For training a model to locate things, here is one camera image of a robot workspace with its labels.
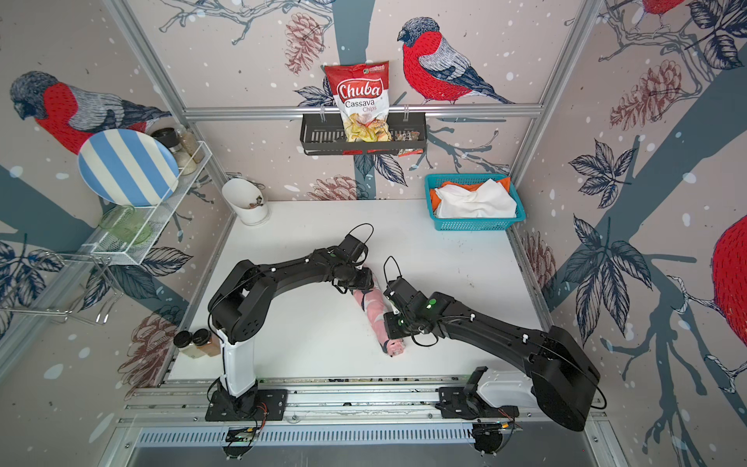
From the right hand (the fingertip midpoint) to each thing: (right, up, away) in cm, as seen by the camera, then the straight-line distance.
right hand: (387, 326), depth 80 cm
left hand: (-4, +11, +13) cm, 18 cm away
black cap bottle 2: (-48, -3, -4) cm, 49 cm away
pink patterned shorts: (-4, +4, +6) cm, 8 cm away
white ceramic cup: (-55, +41, +27) cm, 74 cm away
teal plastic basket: (+20, +47, +38) cm, 64 cm away
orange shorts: (+49, +46, +34) cm, 75 cm away
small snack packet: (+6, +57, +10) cm, 59 cm away
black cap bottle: (-54, -2, -5) cm, 54 cm away
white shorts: (+40, +38, +30) cm, 63 cm away
